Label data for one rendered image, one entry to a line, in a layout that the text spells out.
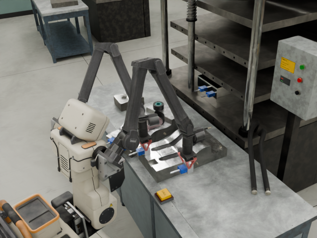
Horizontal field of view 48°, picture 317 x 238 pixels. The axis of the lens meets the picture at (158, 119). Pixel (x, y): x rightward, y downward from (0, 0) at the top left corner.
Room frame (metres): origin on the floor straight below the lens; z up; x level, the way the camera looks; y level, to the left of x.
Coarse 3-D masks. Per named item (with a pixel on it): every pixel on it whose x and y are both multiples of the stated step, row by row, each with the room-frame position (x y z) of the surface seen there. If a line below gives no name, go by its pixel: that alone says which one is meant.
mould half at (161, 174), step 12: (156, 144) 1.81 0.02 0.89; (180, 144) 1.78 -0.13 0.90; (204, 144) 1.72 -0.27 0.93; (216, 144) 1.81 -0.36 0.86; (144, 156) 1.69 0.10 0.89; (156, 156) 1.69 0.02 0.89; (204, 156) 1.69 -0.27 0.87; (216, 156) 1.73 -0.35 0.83; (156, 168) 1.58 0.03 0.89; (168, 168) 1.59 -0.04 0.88; (156, 180) 1.56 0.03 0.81
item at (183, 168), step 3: (189, 162) 1.53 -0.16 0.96; (180, 165) 1.52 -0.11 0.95; (183, 165) 1.52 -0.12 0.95; (186, 165) 1.51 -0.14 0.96; (189, 165) 1.50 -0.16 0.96; (192, 165) 1.51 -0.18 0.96; (177, 168) 1.51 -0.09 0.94; (180, 168) 1.50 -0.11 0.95; (183, 168) 1.50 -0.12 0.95; (186, 168) 1.49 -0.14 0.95; (192, 168) 1.51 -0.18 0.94; (174, 171) 1.48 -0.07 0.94; (177, 171) 1.49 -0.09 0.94; (180, 171) 1.49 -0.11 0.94; (183, 171) 1.48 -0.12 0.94; (186, 171) 1.49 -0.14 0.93; (189, 171) 1.50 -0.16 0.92; (192, 171) 1.51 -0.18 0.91
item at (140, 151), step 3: (144, 144) 1.74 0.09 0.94; (147, 144) 1.74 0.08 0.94; (141, 147) 1.73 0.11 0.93; (138, 150) 1.70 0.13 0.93; (141, 150) 1.70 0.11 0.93; (144, 150) 1.70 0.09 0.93; (132, 153) 1.69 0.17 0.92; (135, 153) 1.69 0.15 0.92; (138, 153) 1.68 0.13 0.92; (141, 153) 1.69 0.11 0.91; (144, 153) 1.70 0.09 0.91; (147, 153) 1.70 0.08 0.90
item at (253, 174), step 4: (248, 144) 1.75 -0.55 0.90; (252, 144) 1.74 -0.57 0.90; (248, 148) 1.72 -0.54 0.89; (252, 148) 1.71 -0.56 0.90; (252, 152) 1.68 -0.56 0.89; (252, 156) 1.65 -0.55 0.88; (252, 160) 1.62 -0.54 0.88; (252, 164) 1.59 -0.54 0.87; (252, 168) 1.57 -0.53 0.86; (252, 172) 1.54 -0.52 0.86; (252, 176) 1.51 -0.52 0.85; (252, 180) 1.49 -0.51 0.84; (252, 184) 1.46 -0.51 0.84; (256, 184) 1.47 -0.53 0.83; (252, 188) 1.44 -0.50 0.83; (256, 188) 1.44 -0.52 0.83; (252, 192) 1.42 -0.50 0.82; (256, 192) 1.41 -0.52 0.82
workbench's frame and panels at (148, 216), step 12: (108, 144) 2.29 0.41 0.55; (132, 168) 1.70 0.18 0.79; (132, 180) 1.87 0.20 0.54; (120, 192) 2.15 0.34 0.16; (132, 192) 1.90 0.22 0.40; (144, 192) 1.69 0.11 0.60; (132, 204) 1.93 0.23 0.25; (144, 204) 1.70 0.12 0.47; (156, 204) 1.41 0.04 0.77; (132, 216) 1.96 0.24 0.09; (144, 216) 1.72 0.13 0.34; (156, 216) 1.54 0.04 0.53; (144, 228) 1.74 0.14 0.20; (156, 228) 1.55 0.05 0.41; (168, 228) 1.40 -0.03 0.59; (300, 228) 1.24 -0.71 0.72
